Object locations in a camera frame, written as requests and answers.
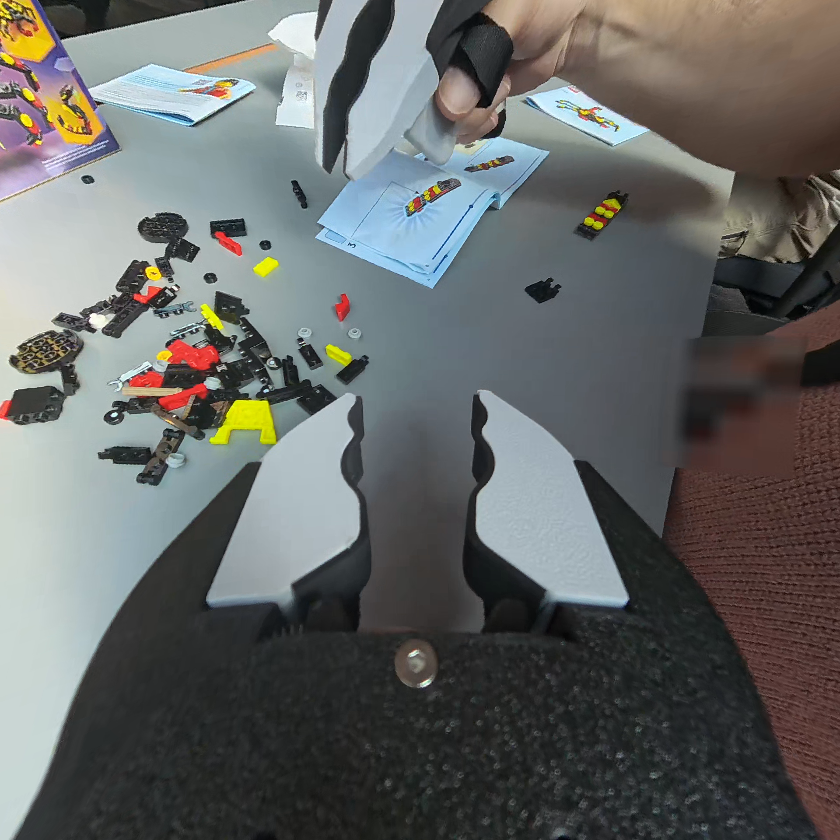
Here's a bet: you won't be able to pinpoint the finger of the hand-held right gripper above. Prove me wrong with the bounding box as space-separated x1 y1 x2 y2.
314 0 372 175
341 0 454 182

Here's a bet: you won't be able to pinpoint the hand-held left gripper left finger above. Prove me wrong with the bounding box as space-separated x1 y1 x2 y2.
206 394 372 632

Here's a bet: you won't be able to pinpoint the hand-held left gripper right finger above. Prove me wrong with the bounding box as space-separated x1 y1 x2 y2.
463 390 630 632

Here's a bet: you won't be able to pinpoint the pile of mostly black bricks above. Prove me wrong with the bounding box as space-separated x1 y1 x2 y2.
0 211 371 487

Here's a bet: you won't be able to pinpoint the person's right forearm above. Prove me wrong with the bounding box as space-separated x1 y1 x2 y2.
564 0 840 179

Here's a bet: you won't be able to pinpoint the grey desk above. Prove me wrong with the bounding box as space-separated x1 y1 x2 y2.
0 0 737 840

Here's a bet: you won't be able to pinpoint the person's right hand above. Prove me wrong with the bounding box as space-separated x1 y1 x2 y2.
433 0 589 147

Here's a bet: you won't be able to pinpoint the white plastic bag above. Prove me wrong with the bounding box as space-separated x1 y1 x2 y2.
268 12 329 130

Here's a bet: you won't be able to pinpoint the orange tape strip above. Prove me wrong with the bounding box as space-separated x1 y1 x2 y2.
184 44 280 74

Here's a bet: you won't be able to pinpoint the open blue instruction booklet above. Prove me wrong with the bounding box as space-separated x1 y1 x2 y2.
316 146 550 290

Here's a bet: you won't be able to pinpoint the closed booklet with minifigure print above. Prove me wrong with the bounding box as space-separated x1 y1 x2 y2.
88 63 257 127

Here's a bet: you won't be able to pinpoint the closed booklet with model print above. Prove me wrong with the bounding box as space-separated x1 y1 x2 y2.
525 87 651 147

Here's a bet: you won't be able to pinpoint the assembled black yellow red bricks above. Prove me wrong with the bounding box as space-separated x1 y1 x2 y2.
574 190 631 241

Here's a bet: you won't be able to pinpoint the person's red knit sweater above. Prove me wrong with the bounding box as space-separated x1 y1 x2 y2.
663 315 840 840

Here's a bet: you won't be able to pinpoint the purple toy brick box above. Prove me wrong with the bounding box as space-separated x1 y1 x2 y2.
0 0 122 202

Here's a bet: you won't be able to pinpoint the black chair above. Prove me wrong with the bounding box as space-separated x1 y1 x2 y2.
705 243 840 337

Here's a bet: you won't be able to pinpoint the beige cloth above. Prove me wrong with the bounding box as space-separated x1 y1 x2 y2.
718 171 840 263

